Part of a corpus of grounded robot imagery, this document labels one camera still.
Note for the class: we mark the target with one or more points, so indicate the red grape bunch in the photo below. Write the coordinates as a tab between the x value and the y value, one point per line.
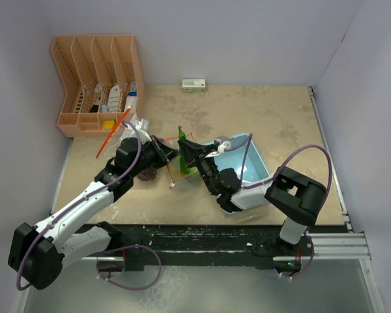
148	175

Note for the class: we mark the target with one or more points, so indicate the small white green box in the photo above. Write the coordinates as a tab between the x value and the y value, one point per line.
193	85

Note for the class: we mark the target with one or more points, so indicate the blue white box in organizer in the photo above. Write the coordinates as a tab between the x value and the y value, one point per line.
132	98

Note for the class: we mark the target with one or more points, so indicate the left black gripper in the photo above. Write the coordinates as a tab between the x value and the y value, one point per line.
167	152

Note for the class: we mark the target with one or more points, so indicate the clear orange-zip bag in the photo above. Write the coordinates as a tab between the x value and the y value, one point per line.
110	172

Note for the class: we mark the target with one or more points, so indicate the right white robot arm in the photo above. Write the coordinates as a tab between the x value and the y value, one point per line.
299	197

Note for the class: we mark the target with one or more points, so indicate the light blue plastic basket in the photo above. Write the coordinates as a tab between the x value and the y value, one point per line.
245	159

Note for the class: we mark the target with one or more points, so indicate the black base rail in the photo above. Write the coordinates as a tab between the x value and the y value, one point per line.
255	246

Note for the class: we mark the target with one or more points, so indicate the white tube in organizer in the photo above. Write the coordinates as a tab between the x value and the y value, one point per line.
114	99

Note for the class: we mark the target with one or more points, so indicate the green chili pepper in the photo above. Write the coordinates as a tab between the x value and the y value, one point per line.
184	170

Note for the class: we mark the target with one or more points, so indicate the yellow block in organizer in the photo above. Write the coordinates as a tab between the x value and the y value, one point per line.
109	124

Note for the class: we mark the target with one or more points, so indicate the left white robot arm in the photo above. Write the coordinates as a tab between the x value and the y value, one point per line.
40	252

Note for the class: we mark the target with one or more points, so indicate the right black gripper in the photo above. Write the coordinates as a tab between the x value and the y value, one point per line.
192	151

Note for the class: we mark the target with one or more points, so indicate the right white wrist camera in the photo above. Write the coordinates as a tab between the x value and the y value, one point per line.
223	144

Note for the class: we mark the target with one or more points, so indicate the orange desk file organizer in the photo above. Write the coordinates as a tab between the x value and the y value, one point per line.
89	66

